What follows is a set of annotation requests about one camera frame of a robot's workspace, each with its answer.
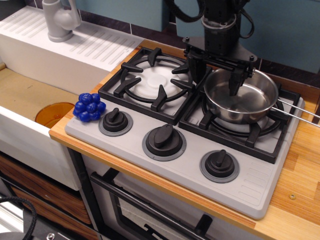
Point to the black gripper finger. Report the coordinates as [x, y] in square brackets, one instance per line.
[236, 80]
[197, 68]

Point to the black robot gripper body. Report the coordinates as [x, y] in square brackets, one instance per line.
[221, 48]

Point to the stainless steel pot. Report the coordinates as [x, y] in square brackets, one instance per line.
[252, 102]

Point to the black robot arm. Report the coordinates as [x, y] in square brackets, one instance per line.
[215, 14]

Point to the black middle stove knob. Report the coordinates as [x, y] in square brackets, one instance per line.
[164, 143]

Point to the black stove knob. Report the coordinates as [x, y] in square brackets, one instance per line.
[115, 123]
[164, 143]
[219, 166]

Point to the black right stove knob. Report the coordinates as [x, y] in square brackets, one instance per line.
[219, 166]

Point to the grey toy stove top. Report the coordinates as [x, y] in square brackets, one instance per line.
[250, 193]

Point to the black left stove knob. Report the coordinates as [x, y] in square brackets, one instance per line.
[115, 123]

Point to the blue toy blueberry cluster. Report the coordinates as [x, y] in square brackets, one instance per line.
[89, 107]

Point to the black left burner grate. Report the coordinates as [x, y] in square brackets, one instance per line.
[153, 86]

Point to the black burner grate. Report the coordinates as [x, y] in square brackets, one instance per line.
[153, 86]
[263, 140]

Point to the black right burner grate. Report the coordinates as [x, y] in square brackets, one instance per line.
[263, 140]

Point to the grey toy faucet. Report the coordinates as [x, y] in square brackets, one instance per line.
[60, 22]

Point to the white toy sink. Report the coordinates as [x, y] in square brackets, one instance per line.
[36, 72]

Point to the toy oven door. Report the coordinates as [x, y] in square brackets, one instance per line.
[137, 225]

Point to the wooden drawer front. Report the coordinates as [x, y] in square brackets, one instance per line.
[53, 201]

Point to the black oven door handle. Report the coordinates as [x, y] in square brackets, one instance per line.
[107, 182]

